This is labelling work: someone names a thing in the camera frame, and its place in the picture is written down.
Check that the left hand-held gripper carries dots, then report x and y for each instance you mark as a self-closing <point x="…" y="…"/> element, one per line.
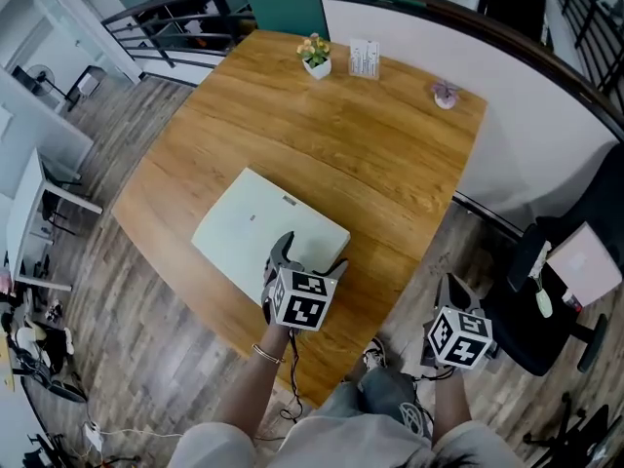
<point x="302" y="300"/>

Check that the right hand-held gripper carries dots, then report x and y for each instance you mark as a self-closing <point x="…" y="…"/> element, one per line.
<point x="460" y="337"/>

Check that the white folder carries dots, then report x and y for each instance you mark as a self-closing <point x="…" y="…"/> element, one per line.
<point x="253" y="222"/>

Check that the person's right forearm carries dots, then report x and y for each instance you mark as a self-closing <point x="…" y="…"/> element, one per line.
<point x="451" y="402"/>

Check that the person's left forearm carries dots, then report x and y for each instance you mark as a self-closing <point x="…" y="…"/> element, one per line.
<point x="253" y="383"/>

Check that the black office chair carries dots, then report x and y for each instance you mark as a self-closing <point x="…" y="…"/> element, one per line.
<point x="531" y="329"/>

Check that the person's white shoe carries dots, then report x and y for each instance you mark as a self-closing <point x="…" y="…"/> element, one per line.
<point x="376" y="354"/>

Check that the person's grey jeans leg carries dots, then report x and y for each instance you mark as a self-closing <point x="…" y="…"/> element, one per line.
<point x="385" y="393"/>

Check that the pink box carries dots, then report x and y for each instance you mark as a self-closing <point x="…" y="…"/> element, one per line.
<point x="585" y="266"/>

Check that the black chair base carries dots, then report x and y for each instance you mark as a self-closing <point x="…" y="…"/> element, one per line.
<point x="565" y="427"/>

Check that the person's white shirt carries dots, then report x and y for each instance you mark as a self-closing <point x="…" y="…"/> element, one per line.
<point x="341" y="444"/>

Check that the small purple plant pot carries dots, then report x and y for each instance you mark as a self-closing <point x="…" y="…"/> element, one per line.
<point x="444" y="94"/>

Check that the yellow flowers in white pot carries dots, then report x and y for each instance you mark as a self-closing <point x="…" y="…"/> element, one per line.
<point x="316" y="56"/>

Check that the clear acrylic sign holder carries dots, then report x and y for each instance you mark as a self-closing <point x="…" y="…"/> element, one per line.
<point x="364" y="59"/>

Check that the white partition panel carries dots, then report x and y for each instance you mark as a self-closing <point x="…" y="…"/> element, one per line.
<point x="487" y="76"/>

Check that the teal partition panel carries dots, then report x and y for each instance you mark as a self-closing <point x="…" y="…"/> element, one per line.
<point x="278" y="12"/>

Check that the black metal railing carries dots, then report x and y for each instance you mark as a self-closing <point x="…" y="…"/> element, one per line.
<point x="185" y="22"/>

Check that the white power strip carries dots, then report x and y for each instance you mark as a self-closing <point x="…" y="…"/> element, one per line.
<point x="92" y="434"/>

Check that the white desk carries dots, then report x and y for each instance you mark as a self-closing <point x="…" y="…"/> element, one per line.
<point x="24" y="212"/>

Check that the standing fan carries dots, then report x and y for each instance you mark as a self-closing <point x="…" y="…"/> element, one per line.
<point x="41" y="78"/>

